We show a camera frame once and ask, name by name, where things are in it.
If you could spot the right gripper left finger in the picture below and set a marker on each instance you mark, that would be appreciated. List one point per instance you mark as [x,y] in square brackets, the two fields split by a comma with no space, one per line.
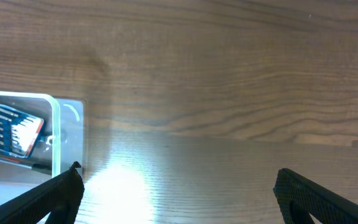
[57,200]

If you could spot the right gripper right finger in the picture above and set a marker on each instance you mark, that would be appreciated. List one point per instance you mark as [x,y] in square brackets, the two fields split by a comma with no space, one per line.
[300,200]

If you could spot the blue precision screwdriver set case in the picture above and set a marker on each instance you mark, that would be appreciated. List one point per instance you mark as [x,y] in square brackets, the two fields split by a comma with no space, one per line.
[19,131]

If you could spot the steel claw hammer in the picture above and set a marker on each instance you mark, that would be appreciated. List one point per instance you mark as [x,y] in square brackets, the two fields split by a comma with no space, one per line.
[41,168]

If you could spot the clear plastic container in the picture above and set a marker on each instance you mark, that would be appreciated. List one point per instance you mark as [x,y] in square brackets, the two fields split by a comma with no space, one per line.
[60,144]

